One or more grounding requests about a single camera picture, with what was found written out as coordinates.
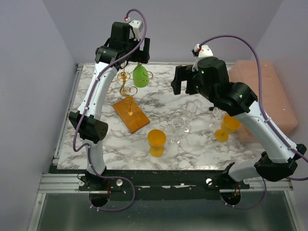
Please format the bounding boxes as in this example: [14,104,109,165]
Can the clear wine glass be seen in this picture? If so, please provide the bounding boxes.
[184,103,198,133]
[169,117,185,144]

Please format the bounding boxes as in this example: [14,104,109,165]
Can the green wine glass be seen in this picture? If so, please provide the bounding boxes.
[133,63,149,88]

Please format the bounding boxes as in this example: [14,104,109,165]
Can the orange wine glass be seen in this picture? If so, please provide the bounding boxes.
[147,129,167,157]
[214,114,241,142]

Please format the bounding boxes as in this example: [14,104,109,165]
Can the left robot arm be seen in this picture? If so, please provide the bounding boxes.
[69,20,150,190]

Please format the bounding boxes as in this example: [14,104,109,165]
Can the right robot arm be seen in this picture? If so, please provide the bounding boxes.
[171,57,306,189]

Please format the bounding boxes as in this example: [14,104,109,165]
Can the orange wine glass on table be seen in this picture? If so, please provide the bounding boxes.
[214,114,241,142]

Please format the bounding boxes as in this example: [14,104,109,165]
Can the wooden rack base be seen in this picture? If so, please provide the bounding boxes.
[113,96,150,134]

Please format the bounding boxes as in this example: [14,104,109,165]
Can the clear glass on table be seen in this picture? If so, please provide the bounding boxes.
[208,107,226,130]

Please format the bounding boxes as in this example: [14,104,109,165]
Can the pink plastic storage box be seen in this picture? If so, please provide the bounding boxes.
[228,60,298,135]

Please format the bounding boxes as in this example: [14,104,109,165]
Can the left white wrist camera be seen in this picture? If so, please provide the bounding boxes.
[125,16,144,42]

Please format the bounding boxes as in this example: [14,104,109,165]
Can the gold wire glass rack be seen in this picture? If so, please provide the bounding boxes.
[107,69,154,116]

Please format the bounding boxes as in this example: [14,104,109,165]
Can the black mounting rail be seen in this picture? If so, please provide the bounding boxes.
[49,166,250,202]

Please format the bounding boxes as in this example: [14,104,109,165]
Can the aluminium frame rail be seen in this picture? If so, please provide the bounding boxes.
[38,174,79,193]

